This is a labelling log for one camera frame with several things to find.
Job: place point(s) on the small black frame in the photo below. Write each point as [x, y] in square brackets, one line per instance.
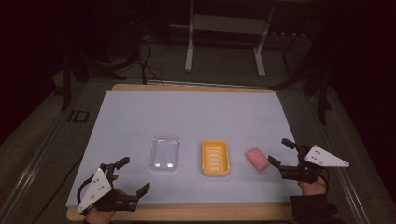
[80, 116]

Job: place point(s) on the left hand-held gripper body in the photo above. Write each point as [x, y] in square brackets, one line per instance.
[104, 199]

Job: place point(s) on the metal floor rail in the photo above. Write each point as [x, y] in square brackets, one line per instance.
[345, 174]
[34, 165]

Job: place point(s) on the wooden table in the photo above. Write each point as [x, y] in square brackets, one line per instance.
[193, 87]

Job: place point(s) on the white metal stand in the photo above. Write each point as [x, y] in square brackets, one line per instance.
[229, 24]

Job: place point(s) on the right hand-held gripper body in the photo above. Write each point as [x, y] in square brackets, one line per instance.
[320, 157]

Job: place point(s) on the clear plastic soap dish lid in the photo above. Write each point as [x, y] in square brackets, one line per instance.
[165, 153]

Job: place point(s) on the person's left hand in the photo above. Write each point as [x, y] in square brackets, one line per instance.
[97, 216]

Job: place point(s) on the yellow soap dish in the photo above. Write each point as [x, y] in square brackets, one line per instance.
[215, 158]

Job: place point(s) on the pink soap bar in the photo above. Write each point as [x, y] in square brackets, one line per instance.
[257, 159]

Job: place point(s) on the person's right hand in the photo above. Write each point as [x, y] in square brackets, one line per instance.
[313, 189]

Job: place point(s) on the black stand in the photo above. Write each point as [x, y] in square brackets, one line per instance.
[323, 99]
[66, 81]

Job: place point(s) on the white table mat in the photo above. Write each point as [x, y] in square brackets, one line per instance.
[186, 115]

